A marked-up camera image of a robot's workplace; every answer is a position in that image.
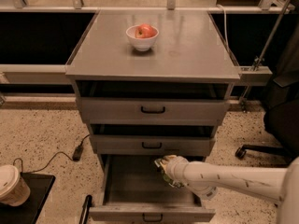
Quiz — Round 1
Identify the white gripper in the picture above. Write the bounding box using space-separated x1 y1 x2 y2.
163 155 189 183

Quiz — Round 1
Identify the green jalapeno chip bag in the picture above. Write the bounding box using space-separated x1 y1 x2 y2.
154 158 183 189

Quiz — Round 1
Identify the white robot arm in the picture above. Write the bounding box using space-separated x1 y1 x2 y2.
162 155 299 224

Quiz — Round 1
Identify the grey bottom drawer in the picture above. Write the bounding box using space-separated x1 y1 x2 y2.
90 155 215 224

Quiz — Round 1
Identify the grey drawer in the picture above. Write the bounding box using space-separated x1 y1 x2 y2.
90 124 215 157
76 80 228 126
90 155 215 224

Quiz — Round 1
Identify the grey middle drawer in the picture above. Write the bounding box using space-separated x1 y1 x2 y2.
90 124 215 157

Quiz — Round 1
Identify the grey drawer cabinet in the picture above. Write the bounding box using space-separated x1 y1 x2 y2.
64 8 242 224

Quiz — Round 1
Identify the grey top drawer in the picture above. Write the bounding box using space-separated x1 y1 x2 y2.
76 80 228 126

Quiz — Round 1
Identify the white ceramic bowl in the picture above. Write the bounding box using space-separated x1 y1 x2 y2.
126 25 159 51

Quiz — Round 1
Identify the black office chair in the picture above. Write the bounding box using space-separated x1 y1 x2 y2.
235 25 299 163

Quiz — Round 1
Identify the red apple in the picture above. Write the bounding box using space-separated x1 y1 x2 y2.
135 23 156 38

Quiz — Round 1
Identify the black side table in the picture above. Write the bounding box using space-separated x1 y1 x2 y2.
0 173 56 224

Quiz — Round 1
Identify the white lidded paper cup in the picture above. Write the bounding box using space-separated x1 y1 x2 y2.
0 165 31 206

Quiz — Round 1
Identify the black power adapter with cable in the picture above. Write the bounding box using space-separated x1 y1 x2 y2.
12 134 89 174

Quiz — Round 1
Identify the black handle bar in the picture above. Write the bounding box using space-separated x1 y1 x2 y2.
78 195 93 224

